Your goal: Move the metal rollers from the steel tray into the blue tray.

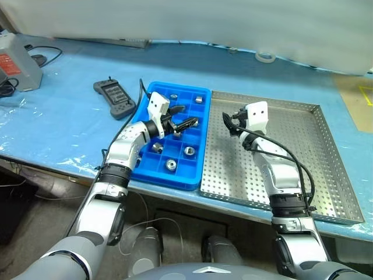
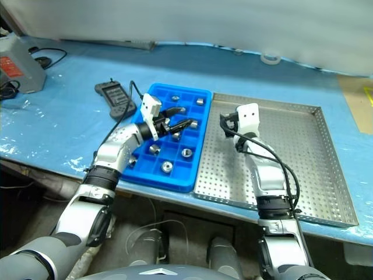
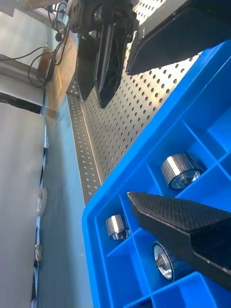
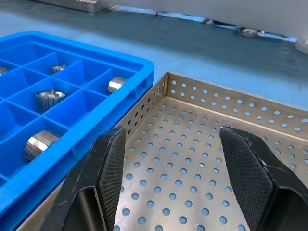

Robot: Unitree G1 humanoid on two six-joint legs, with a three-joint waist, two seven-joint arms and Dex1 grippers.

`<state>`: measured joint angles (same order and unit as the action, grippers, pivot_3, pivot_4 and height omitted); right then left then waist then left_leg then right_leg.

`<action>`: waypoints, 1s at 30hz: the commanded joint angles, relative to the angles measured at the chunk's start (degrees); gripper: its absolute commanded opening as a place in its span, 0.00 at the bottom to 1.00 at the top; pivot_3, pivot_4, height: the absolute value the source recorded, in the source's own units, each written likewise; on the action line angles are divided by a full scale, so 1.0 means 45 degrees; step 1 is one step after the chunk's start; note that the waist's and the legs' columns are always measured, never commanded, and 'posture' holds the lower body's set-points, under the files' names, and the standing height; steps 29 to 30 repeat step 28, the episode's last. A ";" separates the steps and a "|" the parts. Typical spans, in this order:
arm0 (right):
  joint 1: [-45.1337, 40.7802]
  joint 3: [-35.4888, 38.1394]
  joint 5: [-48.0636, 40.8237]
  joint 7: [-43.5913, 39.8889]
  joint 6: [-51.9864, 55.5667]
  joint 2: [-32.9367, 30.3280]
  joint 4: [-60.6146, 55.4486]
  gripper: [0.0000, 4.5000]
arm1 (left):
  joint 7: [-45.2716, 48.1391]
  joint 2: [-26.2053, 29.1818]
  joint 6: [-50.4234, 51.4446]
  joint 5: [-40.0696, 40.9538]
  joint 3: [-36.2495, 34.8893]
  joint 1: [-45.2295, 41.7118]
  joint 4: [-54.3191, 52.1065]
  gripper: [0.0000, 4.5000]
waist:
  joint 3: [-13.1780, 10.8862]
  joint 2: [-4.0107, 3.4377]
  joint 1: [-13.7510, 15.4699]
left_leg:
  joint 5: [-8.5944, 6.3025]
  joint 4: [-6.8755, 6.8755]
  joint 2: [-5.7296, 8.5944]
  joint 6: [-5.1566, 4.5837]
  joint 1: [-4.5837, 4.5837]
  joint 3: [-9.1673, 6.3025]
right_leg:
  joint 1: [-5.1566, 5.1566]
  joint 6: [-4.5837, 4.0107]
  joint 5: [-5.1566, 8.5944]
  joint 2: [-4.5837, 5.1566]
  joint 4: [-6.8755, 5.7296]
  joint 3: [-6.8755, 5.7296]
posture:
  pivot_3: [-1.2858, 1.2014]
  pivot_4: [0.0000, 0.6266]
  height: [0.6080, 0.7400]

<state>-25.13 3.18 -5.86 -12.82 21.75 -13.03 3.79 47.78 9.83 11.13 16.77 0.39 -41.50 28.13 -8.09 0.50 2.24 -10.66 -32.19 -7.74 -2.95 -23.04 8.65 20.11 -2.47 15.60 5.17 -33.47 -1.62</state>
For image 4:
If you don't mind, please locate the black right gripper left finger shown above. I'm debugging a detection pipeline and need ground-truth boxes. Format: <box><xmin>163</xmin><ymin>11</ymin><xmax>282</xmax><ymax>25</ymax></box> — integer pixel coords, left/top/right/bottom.
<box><xmin>42</xmin><ymin>126</ymin><xmax>127</xmax><ymax>231</ymax></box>

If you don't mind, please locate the white round object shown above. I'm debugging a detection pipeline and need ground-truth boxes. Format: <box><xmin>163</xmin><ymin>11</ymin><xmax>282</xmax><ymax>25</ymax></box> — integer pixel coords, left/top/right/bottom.
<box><xmin>294</xmin><ymin>38</ymin><xmax>308</xmax><ymax>55</ymax></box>

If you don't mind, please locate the perforated steel tray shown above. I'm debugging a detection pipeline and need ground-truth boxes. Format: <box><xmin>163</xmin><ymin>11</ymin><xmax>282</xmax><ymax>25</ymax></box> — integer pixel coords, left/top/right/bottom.
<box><xmin>16</xmin><ymin>71</ymin><xmax>308</xmax><ymax>231</ymax></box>

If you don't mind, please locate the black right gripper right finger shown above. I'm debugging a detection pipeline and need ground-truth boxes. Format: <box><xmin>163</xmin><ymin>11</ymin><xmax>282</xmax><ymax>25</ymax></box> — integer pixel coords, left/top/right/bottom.
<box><xmin>219</xmin><ymin>126</ymin><xmax>308</xmax><ymax>231</ymax></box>

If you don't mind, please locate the blue plastic compartment tray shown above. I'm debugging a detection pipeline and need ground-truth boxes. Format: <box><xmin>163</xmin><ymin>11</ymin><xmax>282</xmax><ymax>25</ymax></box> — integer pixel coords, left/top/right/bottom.
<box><xmin>0</xmin><ymin>30</ymin><xmax>155</xmax><ymax>231</ymax></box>

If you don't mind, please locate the small knurled metal disc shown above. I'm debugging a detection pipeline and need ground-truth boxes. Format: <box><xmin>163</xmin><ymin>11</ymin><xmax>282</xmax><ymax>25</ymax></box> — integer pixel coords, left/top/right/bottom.
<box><xmin>239</xmin><ymin>28</ymin><xmax>260</xmax><ymax>39</ymax></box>

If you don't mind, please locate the blue table cover sheet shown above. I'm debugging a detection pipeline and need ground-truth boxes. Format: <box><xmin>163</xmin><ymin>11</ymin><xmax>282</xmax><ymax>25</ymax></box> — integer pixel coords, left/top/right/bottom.
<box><xmin>0</xmin><ymin>4</ymin><xmax>308</xmax><ymax>110</ymax></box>

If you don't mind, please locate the grey ribbed metal block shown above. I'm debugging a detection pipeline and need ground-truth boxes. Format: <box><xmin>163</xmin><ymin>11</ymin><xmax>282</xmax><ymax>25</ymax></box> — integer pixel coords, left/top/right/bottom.
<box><xmin>30</xmin><ymin>0</ymin><xmax>121</xmax><ymax>14</ymax></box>

